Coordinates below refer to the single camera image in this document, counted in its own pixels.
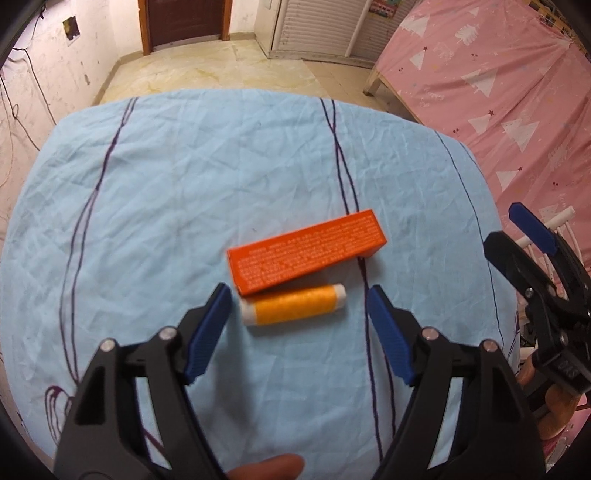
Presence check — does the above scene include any person's left hand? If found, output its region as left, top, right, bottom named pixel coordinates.
left=226, top=454, right=304, bottom=480

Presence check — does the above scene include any pink tree-print curtain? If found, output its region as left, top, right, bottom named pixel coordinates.
left=376, top=1, right=590, bottom=253

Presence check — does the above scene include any wooden bed frame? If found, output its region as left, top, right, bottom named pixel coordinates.
left=363, top=68, right=422, bottom=124

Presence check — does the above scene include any orange thread spool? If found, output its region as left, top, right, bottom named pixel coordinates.
left=239, top=284, right=348, bottom=327

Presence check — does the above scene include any light blue bed sheet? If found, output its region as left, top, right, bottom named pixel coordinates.
left=1, top=90, right=518, bottom=479

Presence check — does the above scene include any orange cardboard box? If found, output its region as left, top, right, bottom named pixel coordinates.
left=226, top=209, right=387, bottom=296

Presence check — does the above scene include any person's right hand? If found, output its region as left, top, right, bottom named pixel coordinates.
left=516, top=355, right=581, bottom=441

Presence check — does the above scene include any white metal chair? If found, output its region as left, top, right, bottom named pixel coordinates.
left=517, top=206, right=584, bottom=280

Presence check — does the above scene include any dark red wooden door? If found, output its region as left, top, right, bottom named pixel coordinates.
left=137, top=0, right=232, bottom=55

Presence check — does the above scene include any white slatted wardrobe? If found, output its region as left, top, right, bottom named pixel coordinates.
left=254, top=1, right=416, bottom=66

